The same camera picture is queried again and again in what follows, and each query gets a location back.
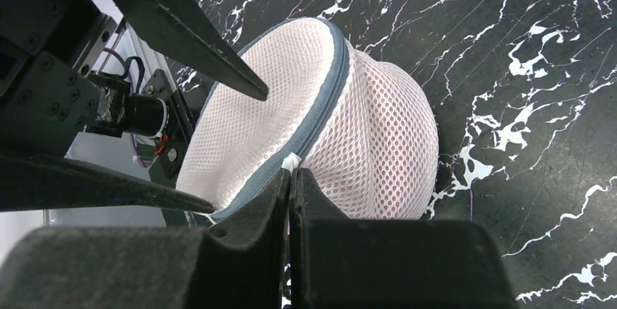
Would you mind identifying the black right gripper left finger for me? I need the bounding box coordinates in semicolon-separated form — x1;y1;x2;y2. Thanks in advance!
1;169;290;308

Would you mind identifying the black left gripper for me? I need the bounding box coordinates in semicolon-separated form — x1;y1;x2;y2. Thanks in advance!
1;0;268;213

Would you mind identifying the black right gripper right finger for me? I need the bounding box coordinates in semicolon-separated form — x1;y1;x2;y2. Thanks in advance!
289;169;516;308

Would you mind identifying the white mesh laundry bag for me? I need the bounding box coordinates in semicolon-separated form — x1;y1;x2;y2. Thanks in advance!
176;17;439;220

